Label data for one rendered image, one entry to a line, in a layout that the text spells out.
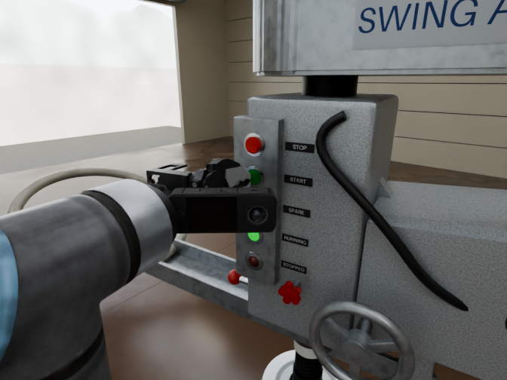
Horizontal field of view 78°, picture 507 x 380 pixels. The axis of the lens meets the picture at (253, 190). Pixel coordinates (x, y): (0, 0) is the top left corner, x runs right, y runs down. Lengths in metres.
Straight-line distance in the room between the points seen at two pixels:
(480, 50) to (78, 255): 0.42
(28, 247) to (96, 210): 0.05
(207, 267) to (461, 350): 0.60
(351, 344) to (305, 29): 0.44
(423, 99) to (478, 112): 0.89
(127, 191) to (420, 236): 0.37
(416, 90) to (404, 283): 6.30
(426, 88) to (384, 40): 6.27
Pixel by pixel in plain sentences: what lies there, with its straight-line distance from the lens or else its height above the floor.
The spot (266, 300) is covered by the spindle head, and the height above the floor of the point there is 1.16.
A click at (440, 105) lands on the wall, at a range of 6.65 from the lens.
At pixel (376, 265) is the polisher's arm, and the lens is 0.51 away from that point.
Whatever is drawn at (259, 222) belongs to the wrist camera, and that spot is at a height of 1.40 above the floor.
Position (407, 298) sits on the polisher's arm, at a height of 1.25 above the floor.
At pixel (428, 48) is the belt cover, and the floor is 1.58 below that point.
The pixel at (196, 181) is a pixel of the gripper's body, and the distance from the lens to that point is 0.36.
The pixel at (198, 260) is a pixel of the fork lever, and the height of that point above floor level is 1.07.
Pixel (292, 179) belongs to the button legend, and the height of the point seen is 1.40.
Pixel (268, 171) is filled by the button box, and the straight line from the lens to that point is 0.48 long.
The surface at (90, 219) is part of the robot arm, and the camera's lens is 0.26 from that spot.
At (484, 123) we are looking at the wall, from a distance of 6.58.
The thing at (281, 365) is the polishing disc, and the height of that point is 0.86.
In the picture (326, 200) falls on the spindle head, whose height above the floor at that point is 1.38.
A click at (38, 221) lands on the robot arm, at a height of 1.46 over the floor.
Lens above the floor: 1.55
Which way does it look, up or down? 19 degrees down
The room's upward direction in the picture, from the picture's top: straight up
